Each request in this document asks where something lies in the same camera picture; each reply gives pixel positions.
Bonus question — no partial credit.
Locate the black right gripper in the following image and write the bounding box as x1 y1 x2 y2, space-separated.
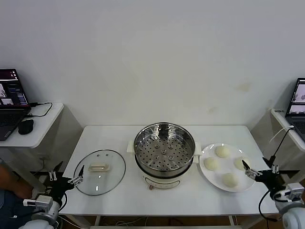
242 156 286 192

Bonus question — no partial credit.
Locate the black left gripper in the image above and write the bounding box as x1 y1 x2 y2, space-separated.
46 161 85 204

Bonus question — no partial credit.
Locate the white steamed baozi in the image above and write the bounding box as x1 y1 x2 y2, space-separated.
234 156 252 171
222 173 240 188
214 145 231 158
204 157 220 171

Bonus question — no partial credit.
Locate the round glass pot lid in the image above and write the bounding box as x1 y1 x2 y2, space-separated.
73 149 126 196

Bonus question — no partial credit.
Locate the stainless steel steamer basket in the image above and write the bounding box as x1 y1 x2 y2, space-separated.
126 122 202 174

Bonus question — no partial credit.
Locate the white round plate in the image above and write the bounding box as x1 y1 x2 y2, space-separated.
199 143 257 193

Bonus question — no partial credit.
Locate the white side table with mouse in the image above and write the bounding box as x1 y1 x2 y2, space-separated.
0 102 65 208

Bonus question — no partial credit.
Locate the seated person in jeans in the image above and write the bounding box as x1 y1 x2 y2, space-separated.
0 157 34 219

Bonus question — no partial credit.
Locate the grey laptop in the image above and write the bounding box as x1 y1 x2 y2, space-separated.
285 77 305 141

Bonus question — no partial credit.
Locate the black computer mouse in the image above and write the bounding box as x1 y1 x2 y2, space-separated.
18 119 35 135

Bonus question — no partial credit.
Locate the black laptop purple screen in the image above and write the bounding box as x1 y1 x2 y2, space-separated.
0 68 32 141

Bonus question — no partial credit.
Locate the cream electric cooking pot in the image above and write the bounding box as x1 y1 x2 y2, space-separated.
134 152 200 191

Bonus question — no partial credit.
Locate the black hanging cable with plug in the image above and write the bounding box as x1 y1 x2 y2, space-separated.
268 127 295 165

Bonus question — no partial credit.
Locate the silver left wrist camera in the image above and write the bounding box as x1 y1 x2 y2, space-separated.
23 195 53 212

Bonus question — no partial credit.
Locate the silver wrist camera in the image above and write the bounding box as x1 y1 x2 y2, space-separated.
285 183 305 199
23 195 53 212

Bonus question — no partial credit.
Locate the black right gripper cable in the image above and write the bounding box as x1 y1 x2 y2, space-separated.
259 189 275 221

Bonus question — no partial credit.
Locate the white cable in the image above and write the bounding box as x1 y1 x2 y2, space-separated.
270 126 295 144

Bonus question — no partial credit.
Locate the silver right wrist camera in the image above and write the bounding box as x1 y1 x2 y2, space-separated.
285 183 305 199

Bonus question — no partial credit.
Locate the black laptop power cable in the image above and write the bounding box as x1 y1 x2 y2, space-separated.
24 102 53 118

